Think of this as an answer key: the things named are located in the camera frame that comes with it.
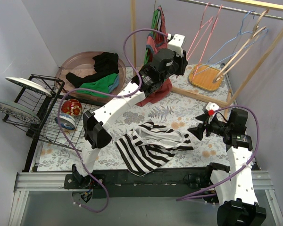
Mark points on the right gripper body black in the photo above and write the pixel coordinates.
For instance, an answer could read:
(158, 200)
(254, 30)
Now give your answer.
(208, 125)

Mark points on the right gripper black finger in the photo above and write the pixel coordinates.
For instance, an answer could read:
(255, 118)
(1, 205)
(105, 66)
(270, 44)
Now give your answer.
(198, 131)
(203, 117)

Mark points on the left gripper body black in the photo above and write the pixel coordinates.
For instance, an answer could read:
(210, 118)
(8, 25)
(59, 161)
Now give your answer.
(184, 62)

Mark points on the black white striped tank top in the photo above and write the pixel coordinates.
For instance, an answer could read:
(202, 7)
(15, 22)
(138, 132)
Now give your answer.
(149, 146)

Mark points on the pink wire hanger front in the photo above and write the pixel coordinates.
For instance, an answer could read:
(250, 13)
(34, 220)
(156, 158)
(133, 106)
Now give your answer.
(203, 29)

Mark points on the pink wire hanger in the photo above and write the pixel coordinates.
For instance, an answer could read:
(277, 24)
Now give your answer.
(203, 29)
(208, 39)

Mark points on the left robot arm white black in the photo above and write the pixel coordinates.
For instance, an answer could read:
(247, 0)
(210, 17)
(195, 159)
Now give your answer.
(165, 63)

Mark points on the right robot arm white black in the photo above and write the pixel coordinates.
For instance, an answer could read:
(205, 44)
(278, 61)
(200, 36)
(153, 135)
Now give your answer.
(238, 204)

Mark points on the red tank top green trim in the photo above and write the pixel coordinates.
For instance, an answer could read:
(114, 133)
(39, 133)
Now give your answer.
(154, 43)

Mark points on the wooden hanger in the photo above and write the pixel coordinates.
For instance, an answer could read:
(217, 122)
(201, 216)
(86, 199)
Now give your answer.
(256, 34)

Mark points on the floral tablecloth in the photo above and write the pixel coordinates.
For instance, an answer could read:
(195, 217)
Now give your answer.
(175, 111)

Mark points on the orange woven bamboo tray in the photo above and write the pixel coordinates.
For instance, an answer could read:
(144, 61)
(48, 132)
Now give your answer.
(202, 76)

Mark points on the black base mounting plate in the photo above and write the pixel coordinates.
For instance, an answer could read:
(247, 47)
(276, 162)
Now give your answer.
(168, 182)

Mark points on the metal hanging rod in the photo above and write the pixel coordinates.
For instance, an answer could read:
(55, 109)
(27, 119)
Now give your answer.
(230, 9)

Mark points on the blue garment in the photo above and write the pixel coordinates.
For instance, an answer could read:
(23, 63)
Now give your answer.
(114, 85)

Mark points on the black garment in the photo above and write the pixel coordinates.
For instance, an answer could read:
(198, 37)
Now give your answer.
(106, 64)

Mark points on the green garment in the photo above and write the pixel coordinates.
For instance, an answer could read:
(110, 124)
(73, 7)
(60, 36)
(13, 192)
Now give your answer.
(100, 85)

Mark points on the pink translucent plastic basin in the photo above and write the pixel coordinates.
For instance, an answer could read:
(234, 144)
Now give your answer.
(82, 64)

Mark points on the red floral bowl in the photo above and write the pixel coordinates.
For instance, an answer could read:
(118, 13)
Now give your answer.
(72, 107)

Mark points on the blue white ceramic bowl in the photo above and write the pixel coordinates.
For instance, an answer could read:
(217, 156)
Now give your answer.
(67, 121)

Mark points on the white plate dark rim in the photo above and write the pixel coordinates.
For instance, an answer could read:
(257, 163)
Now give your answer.
(27, 84)

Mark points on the blue patterned plate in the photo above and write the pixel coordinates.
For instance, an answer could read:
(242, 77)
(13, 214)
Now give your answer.
(19, 112)

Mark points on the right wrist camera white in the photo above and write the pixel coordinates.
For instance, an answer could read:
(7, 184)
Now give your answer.
(211, 108)

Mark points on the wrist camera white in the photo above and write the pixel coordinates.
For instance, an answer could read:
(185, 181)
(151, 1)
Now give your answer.
(211, 108)
(175, 43)

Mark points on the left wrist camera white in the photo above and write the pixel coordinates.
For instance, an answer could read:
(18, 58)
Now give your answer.
(175, 43)

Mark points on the pink wire hanger rear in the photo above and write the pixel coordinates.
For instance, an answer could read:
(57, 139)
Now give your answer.
(208, 39)

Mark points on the black wire dish rack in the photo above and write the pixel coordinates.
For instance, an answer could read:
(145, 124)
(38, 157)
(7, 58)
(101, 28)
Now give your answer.
(46, 108)

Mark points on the aluminium frame rail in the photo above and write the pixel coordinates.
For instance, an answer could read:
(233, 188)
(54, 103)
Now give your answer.
(65, 181)

